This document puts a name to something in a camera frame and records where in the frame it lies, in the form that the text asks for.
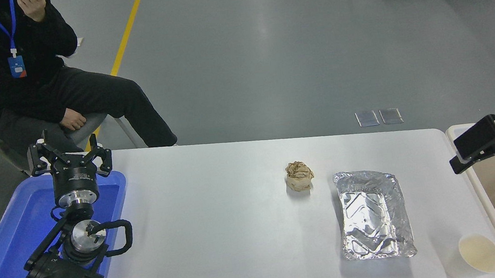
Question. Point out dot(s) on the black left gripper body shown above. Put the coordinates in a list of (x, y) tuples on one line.
[(75, 178)]

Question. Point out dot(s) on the white paper cup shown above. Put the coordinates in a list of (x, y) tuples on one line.
[(479, 253)]

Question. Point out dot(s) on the person's hand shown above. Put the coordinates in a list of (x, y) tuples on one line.
[(73, 119), (33, 7)]

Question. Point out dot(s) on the person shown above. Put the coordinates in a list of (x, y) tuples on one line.
[(0, 92)]

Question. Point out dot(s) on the blue plastic tray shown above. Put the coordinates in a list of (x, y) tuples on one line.
[(7, 241)]

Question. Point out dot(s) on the crumpled tan paper ball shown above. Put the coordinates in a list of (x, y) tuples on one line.
[(299, 176)]

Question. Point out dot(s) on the clear floor plate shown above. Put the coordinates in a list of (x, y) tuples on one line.
[(390, 115), (367, 118)]

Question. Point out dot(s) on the silver foil tray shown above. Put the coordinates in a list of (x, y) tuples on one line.
[(372, 213)]

